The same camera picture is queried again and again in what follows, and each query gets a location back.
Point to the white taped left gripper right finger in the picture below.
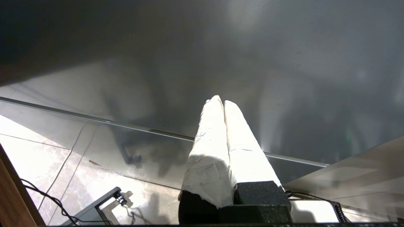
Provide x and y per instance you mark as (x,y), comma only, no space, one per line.
(249,164)

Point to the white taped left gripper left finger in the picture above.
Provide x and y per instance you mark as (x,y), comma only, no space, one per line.
(208,170)

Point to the stainless steel appliance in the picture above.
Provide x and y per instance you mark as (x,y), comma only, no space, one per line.
(157,63)

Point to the black metal stand leg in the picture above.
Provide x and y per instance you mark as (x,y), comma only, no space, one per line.
(94,208)

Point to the brown wooden panel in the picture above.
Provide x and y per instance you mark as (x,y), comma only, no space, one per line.
(12,201)

